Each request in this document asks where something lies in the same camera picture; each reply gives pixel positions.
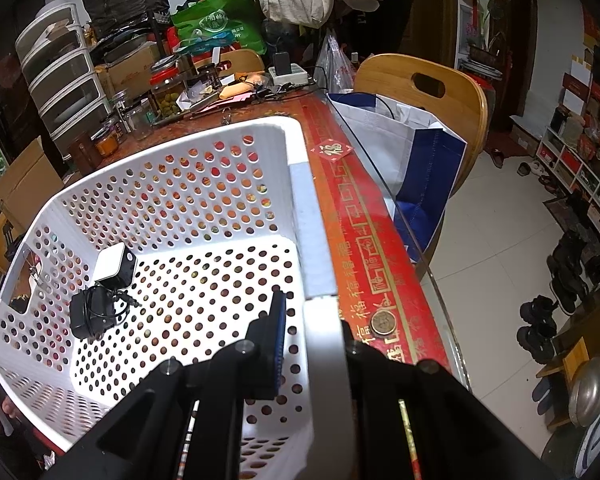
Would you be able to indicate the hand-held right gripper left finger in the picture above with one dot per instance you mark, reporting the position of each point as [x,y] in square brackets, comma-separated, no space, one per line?
[278,340]

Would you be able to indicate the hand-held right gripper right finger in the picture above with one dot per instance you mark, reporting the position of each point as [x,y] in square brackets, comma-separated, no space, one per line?
[380,390]

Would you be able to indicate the white perforated plastic basket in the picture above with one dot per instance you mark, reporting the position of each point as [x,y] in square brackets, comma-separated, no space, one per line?
[305,210]

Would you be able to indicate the white cube charger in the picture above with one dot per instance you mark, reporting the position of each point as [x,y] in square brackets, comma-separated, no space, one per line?
[112,266]

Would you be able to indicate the bronze coin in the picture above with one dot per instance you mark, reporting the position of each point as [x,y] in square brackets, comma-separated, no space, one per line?
[383,322]

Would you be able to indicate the black shoe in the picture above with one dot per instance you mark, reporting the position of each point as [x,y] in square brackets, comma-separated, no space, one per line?
[535,342]
[535,310]

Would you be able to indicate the wooden stool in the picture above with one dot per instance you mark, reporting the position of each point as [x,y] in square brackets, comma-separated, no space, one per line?
[572,355]

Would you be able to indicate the metal basin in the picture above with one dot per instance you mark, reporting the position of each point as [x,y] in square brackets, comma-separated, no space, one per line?
[587,390]

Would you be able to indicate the black boots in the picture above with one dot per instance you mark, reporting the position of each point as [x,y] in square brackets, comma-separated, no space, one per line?
[570,265]

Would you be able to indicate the white and blue shopping bag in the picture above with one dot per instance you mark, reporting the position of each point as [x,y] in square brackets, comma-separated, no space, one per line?
[420,160]

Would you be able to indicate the empty glass jar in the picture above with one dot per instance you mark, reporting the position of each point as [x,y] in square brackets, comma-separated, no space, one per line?
[140,122]

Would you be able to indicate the white power strip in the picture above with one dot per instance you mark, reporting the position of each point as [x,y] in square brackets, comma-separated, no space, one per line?
[290,77]

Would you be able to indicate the small jar with orange contents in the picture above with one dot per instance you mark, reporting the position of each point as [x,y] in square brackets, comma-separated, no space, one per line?
[105,142]

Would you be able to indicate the glass jar of green olives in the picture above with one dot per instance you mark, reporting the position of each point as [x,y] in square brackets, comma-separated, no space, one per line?
[167,95]

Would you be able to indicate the black plug charger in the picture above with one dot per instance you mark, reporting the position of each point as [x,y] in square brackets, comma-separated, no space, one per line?
[281,62]

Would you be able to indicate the clear plastic bag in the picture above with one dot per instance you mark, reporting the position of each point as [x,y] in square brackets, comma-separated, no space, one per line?
[335,67]

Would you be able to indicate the plain cardboard box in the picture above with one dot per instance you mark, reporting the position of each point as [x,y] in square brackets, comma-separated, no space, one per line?
[25,180]

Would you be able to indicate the white cubby shelf with boxes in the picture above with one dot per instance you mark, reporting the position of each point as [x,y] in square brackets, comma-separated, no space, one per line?
[580,160]

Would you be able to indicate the cardboard box with red print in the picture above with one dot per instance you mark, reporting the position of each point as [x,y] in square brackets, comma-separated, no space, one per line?
[130,72]

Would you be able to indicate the green shopping bag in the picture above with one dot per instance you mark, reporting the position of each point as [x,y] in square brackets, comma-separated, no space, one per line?
[220,20]

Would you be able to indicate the white tiered food cover rack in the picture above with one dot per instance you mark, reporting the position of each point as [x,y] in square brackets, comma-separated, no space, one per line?
[60,75]

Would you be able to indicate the potted plant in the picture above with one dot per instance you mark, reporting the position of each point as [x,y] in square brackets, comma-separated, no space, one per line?
[485,35]

